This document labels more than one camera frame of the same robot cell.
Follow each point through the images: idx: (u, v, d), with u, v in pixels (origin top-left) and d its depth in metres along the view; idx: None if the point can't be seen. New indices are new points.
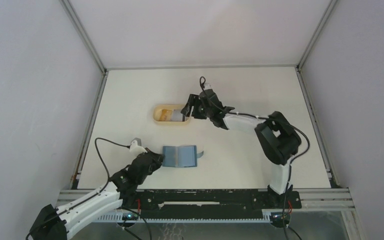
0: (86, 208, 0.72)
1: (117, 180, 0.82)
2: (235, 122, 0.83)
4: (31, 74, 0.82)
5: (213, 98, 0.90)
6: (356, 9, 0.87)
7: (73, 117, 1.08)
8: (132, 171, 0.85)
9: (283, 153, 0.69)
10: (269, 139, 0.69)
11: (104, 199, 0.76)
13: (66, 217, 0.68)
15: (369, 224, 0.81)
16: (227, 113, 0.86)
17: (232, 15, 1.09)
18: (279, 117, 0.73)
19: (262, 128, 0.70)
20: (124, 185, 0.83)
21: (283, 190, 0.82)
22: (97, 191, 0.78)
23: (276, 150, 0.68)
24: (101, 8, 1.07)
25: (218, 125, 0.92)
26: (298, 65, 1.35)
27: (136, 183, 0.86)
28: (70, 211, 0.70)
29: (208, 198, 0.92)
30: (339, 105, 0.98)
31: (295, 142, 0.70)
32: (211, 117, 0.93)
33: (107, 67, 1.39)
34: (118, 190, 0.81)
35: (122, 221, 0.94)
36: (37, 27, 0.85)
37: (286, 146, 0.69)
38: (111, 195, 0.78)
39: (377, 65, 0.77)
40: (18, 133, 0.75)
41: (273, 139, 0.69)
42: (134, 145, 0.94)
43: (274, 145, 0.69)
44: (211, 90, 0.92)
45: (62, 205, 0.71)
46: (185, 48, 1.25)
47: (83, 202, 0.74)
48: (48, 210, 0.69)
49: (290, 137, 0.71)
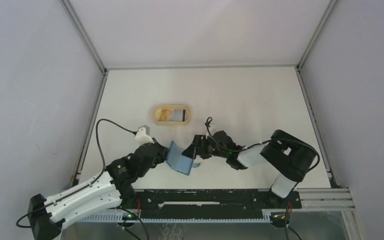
0: (72, 202, 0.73)
1: (113, 169, 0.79)
2: (249, 155, 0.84)
4: (31, 74, 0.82)
5: (227, 139, 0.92)
6: (356, 8, 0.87)
7: (73, 117, 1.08)
8: (134, 160, 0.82)
9: (301, 169, 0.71)
10: (278, 160, 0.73)
11: (95, 192, 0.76)
13: (52, 210, 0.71)
15: (368, 224, 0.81)
16: (240, 152, 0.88)
17: (233, 14, 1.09)
18: (281, 136, 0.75)
19: (266, 151, 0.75)
20: (121, 175, 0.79)
21: (286, 195, 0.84)
22: (89, 183, 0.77)
23: (292, 168, 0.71)
24: (102, 9, 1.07)
25: (237, 168, 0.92)
26: (298, 65, 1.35)
27: (135, 175, 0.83)
28: (57, 203, 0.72)
29: (208, 198, 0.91)
30: (339, 104, 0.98)
31: (309, 154, 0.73)
32: (228, 160, 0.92)
33: (107, 67, 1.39)
34: (112, 182, 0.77)
35: (122, 221, 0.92)
36: (37, 26, 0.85)
37: (299, 161, 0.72)
38: (103, 188, 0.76)
39: (377, 65, 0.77)
40: (19, 132, 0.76)
41: (284, 158, 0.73)
42: (142, 133, 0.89)
43: (287, 164, 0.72)
44: (221, 132, 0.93)
45: (50, 197, 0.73)
46: (185, 49, 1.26)
47: (72, 194, 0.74)
48: (36, 200, 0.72)
49: (300, 150, 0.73)
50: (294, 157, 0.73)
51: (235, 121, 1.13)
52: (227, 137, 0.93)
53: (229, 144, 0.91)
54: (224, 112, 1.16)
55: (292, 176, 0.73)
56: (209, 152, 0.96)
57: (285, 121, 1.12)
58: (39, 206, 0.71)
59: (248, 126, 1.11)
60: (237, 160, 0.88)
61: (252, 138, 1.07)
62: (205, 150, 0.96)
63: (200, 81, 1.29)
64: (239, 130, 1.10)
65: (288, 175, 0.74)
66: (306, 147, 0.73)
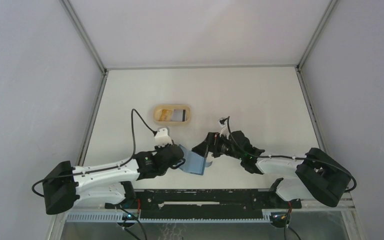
0: (99, 178, 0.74)
1: (140, 160, 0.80)
2: (271, 165, 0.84)
4: (31, 74, 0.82)
5: (244, 141, 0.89)
6: (356, 8, 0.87)
7: (72, 117, 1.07)
8: (161, 157, 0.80)
9: (336, 193, 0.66)
10: (317, 181, 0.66)
11: (121, 175, 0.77)
13: (80, 181, 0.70)
15: (369, 224, 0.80)
16: (259, 157, 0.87)
17: (233, 14, 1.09)
18: (319, 156, 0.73)
19: (304, 169, 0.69)
20: (146, 167, 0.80)
21: (289, 199, 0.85)
22: (118, 165, 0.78)
23: (328, 190, 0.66)
24: (102, 9, 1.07)
25: (252, 171, 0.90)
26: (298, 65, 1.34)
27: (158, 171, 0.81)
28: (85, 175, 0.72)
29: (208, 198, 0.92)
30: (340, 105, 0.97)
31: (344, 180, 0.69)
32: (243, 163, 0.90)
33: (107, 67, 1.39)
34: (138, 171, 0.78)
35: (122, 221, 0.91)
36: (37, 27, 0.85)
37: (335, 185, 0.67)
38: (129, 173, 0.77)
39: (377, 64, 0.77)
40: (18, 133, 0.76)
41: (323, 179, 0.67)
42: (162, 134, 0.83)
43: (325, 186, 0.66)
44: (238, 134, 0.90)
45: (80, 167, 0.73)
46: (185, 49, 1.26)
47: (100, 170, 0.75)
48: (64, 167, 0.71)
49: (336, 175, 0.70)
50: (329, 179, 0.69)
51: (235, 121, 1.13)
52: (243, 138, 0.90)
53: (246, 146, 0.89)
54: (224, 112, 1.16)
55: (324, 200, 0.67)
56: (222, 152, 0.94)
57: (285, 121, 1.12)
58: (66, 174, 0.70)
59: (248, 126, 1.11)
60: (254, 164, 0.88)
61: (251, 138, 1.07)
62: (218, 149, 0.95)
63: (200, 81, 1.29)
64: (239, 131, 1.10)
65: (320, 197, 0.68)
66: (342, 173, 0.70)
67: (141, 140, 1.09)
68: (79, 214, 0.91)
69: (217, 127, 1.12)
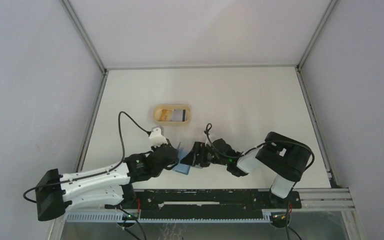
0: (88, 184, 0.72)
1: (131, 163, 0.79)
2: (245, 161, 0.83)
4: (30, 74, 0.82)
5: (227, 147, 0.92)
6: (356, 8, 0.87)
7: (72, 116, 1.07)
8: (152, 159, 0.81)
9: (298, 169, 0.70)
10: (274, 160, 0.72)
11: (112, 179, 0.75)
13: (67, 188, 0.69)
15: (369, 225, 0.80)
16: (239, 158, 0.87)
17: (233, 15, 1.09)
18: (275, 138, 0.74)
19: (261, 153, 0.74)
20: (137, 170, 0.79)
21: (285, 195, 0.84)
22: (106, 170, 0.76)
23: (289, 168, 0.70)
24: (102, 8, 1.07)
25: (239, 175, 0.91)
26: (298, 65, 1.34)
27: (151, 173, 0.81)
28: (72, 182, 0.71)
29: (208, 198, 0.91)
30: (340, 105, 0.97)
31: (305, 153, 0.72)
32: (229, 168, 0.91)
33: (107, 67, 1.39)
34: (129, 175, 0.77)
35: (122, 221, 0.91)
36: (37, 27, 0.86)
37: (296, 160, 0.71)
38: (119, 178, 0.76)
39: (378, 64, 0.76)
40: (18, 133, 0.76)
41: (279, 158, 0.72)
42: (156, 133, 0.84)
43: (283, 164, 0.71)
44: (220, 140, 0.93)
45: (67, 174, 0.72)
46: (185, 49, 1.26)
47: (88, 177, 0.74)
48: (51, 174, 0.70)
49: (295, 150, 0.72)
50: (290, 157, 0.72)
51: (235, 121, 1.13)
52: (226, 145, 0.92)
53: (230, 151, 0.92)
54: (224, 112, 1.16)
55: (291, 177, 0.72)
56: (208, 160, 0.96)
57: (285, 121, 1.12)
58: (53, 181, 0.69)
59: (248, 126, 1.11)
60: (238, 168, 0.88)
61: (251, 138, 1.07)
62: (204, 159, 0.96)
63: (200, 81, 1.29)
64: (240, 131, 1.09)
65: (286, 176, 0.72)
66: (301, 147, 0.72)
67: (141, 140, 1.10)
68: (79, 214, 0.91)
69: (217, 127, 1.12)
